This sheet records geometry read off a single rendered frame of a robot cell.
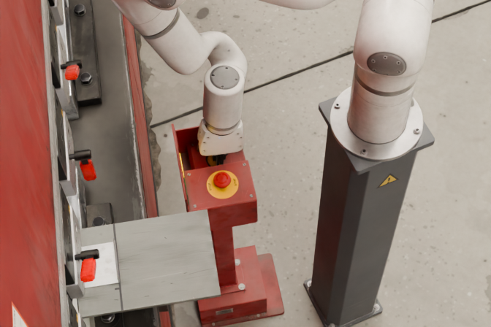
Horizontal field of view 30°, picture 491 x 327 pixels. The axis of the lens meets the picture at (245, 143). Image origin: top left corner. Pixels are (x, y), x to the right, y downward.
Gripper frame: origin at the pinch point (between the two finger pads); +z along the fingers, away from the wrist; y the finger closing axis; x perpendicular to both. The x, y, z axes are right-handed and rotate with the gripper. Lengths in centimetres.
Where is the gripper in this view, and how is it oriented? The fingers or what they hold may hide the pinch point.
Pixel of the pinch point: (218, 155)
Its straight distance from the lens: 215.2
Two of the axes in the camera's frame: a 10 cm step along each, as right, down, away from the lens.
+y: 9.8, -1.3, 1.5
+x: -1.9, -8.4, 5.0
